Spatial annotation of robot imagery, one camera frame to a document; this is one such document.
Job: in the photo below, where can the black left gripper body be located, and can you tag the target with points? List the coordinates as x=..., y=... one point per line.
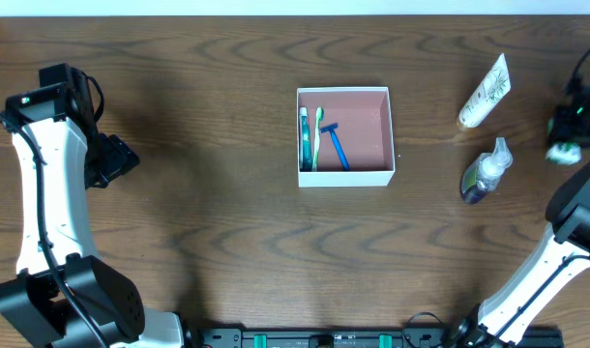
x=114, y=158

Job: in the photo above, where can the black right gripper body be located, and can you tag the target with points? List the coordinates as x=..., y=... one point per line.
x=567, y=130

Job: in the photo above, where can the green soap bar pack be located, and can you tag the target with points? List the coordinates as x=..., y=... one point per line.
x=564, y=153

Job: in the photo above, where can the white leaf-print lotion tube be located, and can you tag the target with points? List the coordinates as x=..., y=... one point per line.
x=492, y=89

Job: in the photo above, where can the clear foam pump bottle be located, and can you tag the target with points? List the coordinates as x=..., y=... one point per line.
x=483, y=175

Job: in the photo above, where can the red teal toothpaste tube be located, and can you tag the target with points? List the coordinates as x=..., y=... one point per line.
x=305, y=143

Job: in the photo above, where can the green white toothbrush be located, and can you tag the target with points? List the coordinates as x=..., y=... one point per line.
x=319, y=115

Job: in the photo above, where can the blue disposable razor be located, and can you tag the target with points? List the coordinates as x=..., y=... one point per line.
x=331, y=129

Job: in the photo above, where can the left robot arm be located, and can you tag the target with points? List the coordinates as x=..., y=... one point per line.
x=63, y=294

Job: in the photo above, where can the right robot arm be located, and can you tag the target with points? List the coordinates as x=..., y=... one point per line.
x=562, y=253

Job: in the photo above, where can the white square box pink inside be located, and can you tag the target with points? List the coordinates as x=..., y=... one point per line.
x=365, y=132

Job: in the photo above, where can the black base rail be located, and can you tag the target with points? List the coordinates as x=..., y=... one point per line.
x=237, y=338

